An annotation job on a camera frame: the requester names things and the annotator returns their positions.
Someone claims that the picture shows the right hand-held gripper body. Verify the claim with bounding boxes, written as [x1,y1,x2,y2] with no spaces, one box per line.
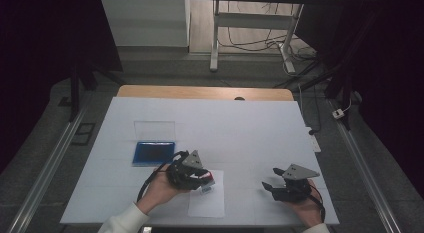
[271,163,320,203]

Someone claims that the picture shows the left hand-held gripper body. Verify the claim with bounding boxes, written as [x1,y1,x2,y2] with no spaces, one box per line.
[166,149,212,191]

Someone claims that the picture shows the white paper sheet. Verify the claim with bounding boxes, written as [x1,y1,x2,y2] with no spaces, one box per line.
[187,169,226,219]

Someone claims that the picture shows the blue ink pad case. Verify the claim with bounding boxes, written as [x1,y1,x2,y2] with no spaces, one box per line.
[132,120,177,168]

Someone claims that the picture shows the person's right hand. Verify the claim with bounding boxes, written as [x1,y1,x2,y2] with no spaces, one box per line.
[289,178,325,228]

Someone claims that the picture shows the person's left hand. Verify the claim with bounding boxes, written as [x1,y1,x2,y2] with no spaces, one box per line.
[136,164,192,215]

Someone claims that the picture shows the large white table cover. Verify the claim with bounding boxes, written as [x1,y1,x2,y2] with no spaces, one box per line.
[59,96,341,227]

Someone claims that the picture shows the wooden table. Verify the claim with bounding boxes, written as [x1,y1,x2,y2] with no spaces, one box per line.
[116,84,295,102]

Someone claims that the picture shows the black stand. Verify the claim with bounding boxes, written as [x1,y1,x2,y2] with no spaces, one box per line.
[67,57,126,123]
[273,12,379,131]

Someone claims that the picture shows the dark curtain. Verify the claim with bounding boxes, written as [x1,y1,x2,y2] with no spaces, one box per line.
[0,0,124,174]
[294,0,424,199]

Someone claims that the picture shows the white cabinet panel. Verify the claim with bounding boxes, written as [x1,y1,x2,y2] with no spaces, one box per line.
[100,0,191,48]

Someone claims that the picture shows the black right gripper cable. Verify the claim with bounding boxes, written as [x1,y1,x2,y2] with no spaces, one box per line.
[308,182,327,223]

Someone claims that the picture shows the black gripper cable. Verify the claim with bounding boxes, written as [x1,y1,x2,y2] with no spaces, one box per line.
[136,150,188,203]
[308,182,327,223]

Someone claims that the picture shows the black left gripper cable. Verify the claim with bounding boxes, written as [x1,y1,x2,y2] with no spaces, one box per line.
[136,150,188,203]

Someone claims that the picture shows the metal floor rail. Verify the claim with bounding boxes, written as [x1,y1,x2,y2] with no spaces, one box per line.
[6,104,88,233]
[327,98,403,233]

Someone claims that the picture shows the white plug with cable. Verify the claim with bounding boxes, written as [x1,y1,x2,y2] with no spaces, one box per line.
[331,98,353,120]

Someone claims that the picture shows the black floor outlet frame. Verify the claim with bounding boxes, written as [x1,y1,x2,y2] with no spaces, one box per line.
[70,122,97,147]

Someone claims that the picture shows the black floor cables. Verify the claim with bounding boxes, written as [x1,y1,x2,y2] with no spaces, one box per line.
[218,1,318,62]

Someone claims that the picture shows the white desk frame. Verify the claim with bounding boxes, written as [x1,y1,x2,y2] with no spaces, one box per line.
[209,0,305,74]

